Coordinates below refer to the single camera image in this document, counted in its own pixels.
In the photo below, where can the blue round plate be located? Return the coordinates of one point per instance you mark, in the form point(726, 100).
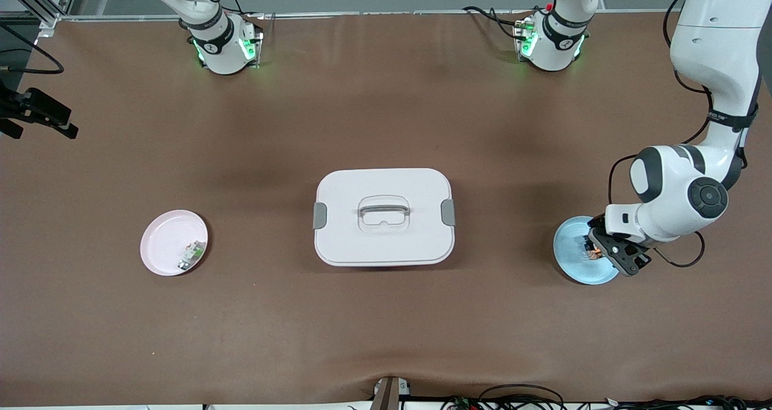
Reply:
point(573, 259)

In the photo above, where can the white green push-button switch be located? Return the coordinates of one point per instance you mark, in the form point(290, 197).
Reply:
point(192, 255)

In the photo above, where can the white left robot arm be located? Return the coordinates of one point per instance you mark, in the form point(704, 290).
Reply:
point(718, 48)

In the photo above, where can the white lidded storage box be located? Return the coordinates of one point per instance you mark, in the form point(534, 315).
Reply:
point(386, 241)

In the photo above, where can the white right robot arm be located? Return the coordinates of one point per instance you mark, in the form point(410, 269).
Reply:
point(217, 42)

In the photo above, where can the pink round plate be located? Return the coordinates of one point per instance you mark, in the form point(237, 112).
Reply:
point(163, 241)

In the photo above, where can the brown camera mount post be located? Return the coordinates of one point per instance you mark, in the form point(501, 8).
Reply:
point(386, 395)

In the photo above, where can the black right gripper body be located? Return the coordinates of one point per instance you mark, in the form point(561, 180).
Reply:
point(18, 106)

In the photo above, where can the aluminium frame profile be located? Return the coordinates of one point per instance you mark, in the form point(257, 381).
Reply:
point(36, 3)

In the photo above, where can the black orange push-button switch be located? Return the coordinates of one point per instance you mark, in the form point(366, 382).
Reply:
point(594, 254)

